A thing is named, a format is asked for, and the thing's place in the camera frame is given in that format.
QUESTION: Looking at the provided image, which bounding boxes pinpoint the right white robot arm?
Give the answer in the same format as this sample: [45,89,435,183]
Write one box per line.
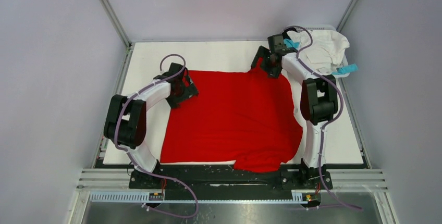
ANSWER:
[251,34,341,189]

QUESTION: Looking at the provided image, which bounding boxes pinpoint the controller board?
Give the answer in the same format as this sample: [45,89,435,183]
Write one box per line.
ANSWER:
[148,192,164,201]
[302,193,322,206]

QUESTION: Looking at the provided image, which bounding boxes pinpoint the white laundry basket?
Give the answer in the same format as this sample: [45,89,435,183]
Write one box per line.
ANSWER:
[293,24,349,80]

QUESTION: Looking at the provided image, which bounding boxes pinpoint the right controller board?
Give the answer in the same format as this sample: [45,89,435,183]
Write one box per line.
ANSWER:
[302,193,322,206]

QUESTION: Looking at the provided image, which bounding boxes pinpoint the black t shirt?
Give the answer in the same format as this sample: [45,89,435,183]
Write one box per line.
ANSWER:
[282,26,298,40]

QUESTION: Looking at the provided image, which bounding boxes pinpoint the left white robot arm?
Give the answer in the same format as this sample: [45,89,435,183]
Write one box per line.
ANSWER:
[103,63,199,188]

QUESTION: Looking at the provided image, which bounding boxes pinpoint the left controller board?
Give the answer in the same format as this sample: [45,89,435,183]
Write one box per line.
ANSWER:
[148,192,164,201]

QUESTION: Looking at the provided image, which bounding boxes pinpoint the teal t shirt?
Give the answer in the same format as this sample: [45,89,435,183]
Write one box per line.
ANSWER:
[284,38,359,77]

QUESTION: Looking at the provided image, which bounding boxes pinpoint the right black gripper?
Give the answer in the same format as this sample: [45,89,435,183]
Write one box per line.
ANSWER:
[250,46,281,80]

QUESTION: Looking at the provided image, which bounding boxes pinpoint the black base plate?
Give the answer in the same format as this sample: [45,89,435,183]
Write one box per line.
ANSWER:
[129,165,333,200]

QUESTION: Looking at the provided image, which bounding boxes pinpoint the white t shirt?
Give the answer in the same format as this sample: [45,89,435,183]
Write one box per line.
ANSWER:
[286,29,350,77]

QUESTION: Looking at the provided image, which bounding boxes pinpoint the slotted cable duct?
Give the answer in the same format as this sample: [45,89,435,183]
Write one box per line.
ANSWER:
[89,190,304,204]

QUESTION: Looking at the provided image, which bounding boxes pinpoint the red t shirt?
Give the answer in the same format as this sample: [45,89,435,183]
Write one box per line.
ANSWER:
[160,69,303,172]

